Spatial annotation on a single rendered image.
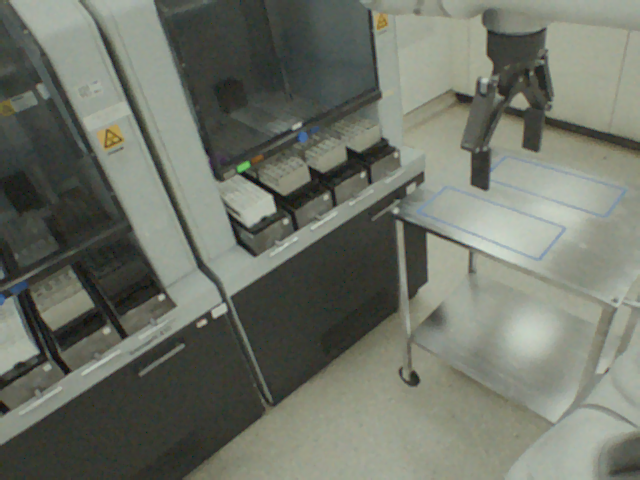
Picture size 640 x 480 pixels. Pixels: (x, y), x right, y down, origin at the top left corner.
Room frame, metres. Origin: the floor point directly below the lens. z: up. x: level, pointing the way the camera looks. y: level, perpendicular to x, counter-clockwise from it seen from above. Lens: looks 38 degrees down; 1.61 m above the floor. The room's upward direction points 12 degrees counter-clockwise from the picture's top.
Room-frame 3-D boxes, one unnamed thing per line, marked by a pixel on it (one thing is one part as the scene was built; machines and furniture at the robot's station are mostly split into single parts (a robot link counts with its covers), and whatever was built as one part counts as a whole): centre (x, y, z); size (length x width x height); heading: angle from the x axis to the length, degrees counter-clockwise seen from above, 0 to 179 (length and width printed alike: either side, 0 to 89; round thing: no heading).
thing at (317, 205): (1.47, 0.18, 0.78); 0.73 x 0.14 x 0.09; 32
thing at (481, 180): (0.58, -0.24, 1.22); 0.03 x 0.01 x 0.07; 32
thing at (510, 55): (0.61, -0.30, 1.36); 0.08 x 0.07 x 0.09; 122
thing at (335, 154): (1.35, -0.07, 0.85); 0.12 x 0.02 x 0.06; 122
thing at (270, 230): (1.39, 0.31, 0.78); 0.73 x 0.14 x 0.09; 32
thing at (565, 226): (0.96, -0.55, 0.41); 0.67 x 0.46 x 0.82; 38
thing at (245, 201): (1.27, 0.24, 0.83); 0.30 x 0.10 x 0.06; 32
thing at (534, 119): (0.65, -0.35, 1.22); 0.03 x 0.01 x 0.07; 32
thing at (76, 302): (0.89, 0.66, 0.85); 0.12 x 0.02 x 0.06; 123
